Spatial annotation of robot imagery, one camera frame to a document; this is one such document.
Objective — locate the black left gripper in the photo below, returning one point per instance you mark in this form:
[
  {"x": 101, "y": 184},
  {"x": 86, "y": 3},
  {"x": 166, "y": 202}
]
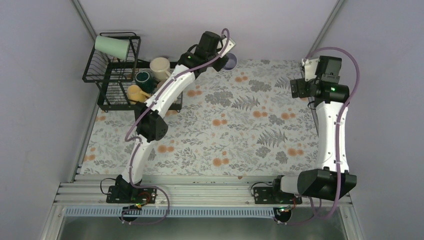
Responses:
[{"x": 219, "y": 67}]

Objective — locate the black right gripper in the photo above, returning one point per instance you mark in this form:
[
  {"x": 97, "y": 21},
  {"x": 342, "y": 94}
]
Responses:
[{"x": 302, "y": 92}]

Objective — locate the lavender plastic cup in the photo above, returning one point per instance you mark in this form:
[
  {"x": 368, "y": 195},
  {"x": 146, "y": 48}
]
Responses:
[{"x": 232, "y": 61}]

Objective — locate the cream ceramic mug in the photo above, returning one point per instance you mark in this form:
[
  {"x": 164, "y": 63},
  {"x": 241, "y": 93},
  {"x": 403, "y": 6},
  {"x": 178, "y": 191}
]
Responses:
[{"x": 161, "y": 68}]

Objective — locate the dark green ceramic mug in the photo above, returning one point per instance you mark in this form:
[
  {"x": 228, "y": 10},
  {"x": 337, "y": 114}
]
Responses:
[{"x": 145, "y": 81}]

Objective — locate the mint green plastic cup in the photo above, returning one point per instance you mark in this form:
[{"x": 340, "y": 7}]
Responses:
[{"x": 117, "y": 48}]

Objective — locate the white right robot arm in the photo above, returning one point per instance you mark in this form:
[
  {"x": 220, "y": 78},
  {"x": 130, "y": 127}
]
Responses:
[{"x": 331, "y": 178}]

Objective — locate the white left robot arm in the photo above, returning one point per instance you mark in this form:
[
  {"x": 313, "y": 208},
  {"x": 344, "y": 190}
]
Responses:
[{"x": 150, "y": 126}]

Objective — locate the aluminium corner profile right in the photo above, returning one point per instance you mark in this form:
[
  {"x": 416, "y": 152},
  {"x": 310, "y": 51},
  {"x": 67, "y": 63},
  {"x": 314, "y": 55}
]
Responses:
[{"x": 326, "y": 26}]

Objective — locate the aluminium corner profile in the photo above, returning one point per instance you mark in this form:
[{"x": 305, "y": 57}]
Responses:
[
  {"x": 92, "y": 104},
  {"x": 326, "y": 26}
]

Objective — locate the floral tablecloth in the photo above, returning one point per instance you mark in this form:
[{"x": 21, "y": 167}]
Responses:
[{"x": 242, "y": 122}]

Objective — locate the yellow ceramic mug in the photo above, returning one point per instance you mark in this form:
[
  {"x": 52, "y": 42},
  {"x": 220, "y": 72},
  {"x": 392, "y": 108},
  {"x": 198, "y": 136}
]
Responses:
[{"x": 136, "y": 95}]

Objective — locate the aluminium corner profile left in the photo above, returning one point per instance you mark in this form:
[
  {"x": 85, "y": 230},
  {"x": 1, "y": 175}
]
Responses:
[{"x": 92, "y": 104}]

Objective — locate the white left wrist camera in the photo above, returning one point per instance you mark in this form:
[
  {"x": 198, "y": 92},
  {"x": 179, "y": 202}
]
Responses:
[{"x": 225, "y": 45}]

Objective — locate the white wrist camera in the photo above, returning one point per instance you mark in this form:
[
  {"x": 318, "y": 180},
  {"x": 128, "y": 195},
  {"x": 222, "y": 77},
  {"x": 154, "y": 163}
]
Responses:
[
  {"x": 309, "y": 67},
  {"x": 225, "y": 45}
]

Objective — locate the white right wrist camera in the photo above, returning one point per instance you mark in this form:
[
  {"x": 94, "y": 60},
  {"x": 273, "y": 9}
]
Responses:
[{"x": 309, "y": 67}]

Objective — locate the black wire dish rack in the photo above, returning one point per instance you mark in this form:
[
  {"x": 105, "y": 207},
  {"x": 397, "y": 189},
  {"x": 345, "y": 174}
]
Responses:
[{"x": 113, "y": 76}]

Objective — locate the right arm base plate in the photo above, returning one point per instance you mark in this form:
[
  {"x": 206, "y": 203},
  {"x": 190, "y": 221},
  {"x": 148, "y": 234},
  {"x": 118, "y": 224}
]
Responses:
[{"x": 265, "y": 195}]

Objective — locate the grey slotted cable duct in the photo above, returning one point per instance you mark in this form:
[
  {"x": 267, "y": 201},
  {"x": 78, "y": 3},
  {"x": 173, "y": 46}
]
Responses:
[{"x": 173, "y": 212}]

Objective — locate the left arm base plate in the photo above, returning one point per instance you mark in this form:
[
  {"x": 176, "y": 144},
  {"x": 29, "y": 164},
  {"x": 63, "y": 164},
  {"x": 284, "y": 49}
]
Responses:
[{"x": 135, "y": 196}]

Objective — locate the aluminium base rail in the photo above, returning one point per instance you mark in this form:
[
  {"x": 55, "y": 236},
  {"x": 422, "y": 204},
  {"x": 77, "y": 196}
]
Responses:
[{"x": 183, "y": 191}]

